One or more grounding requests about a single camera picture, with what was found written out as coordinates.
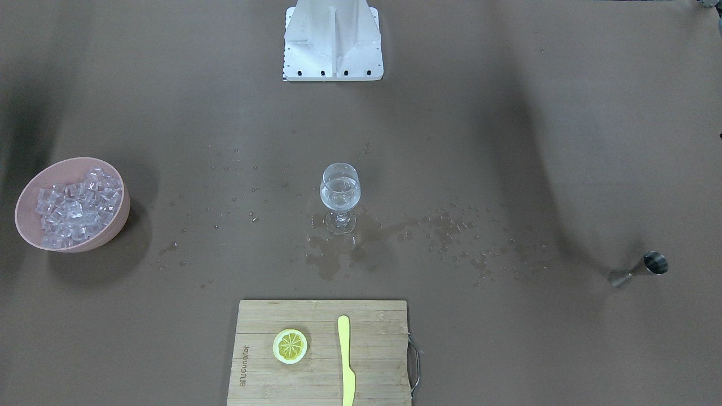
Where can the clear wine glass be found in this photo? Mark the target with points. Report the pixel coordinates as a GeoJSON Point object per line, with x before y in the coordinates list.
{"type": "Point", "coordinates": [340, 193]}

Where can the steel cocktail jigger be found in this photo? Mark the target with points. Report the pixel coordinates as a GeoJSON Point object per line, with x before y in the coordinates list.
{"type": "Point", "coordinates": [652, 263]}

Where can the bamboo cutting board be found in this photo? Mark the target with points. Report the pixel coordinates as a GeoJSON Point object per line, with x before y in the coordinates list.
{"type": "Point", "coordinates": [378, 354]}

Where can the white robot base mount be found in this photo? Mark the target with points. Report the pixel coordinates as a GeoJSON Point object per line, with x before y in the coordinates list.
{"type": "Point", "coordinates": [332, 41]}

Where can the yellow plastic knife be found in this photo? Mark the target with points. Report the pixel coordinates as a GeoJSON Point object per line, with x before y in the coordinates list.
{"type": "Point", "coordinates": [348, 377]}

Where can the clear ice cubes pile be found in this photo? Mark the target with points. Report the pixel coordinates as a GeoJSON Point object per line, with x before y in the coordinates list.
{"type": "Point", "coordinates": [72, 213]}

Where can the yellow lemon slice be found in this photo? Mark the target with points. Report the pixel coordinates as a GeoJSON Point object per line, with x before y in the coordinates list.
{"type": "Point", "coordinates": [289, 346]}

